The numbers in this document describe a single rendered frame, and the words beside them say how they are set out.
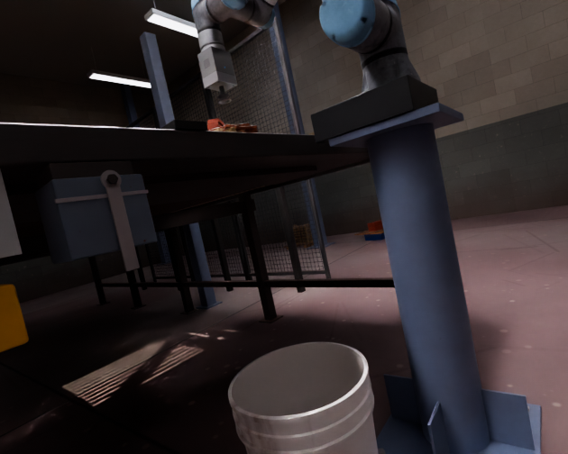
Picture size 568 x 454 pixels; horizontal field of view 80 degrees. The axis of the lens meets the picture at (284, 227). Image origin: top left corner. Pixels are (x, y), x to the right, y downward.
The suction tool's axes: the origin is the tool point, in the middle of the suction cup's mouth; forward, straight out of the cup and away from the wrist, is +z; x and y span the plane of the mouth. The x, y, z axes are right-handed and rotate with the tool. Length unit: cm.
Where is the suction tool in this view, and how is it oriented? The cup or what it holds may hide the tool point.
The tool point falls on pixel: (224, 101)
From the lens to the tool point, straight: 114.7
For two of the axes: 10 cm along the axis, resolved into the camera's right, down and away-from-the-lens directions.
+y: -5.6, 1.7, -8.1
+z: 2.1, 9.8, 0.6
